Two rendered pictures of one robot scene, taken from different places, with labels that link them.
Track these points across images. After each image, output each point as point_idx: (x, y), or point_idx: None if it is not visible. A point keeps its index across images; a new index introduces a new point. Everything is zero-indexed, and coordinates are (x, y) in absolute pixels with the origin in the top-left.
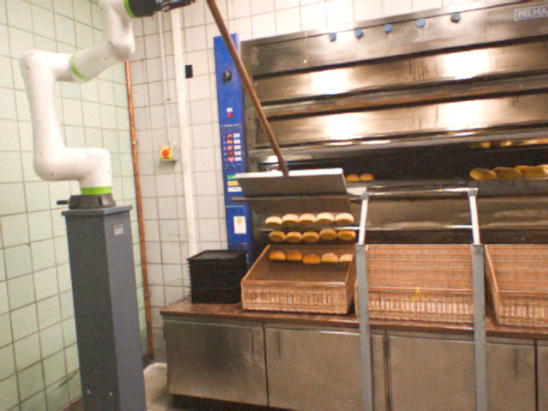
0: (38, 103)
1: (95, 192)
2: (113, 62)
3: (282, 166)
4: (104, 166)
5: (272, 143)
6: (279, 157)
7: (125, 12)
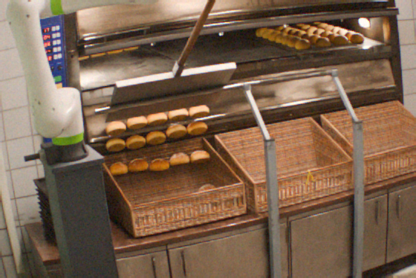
0: (39, 52)
1: (79, 139)
2: (141, 4)
3: (182, 68)
4: (81, 108)
5: (191, 47)
6: (186, 60)
7: None
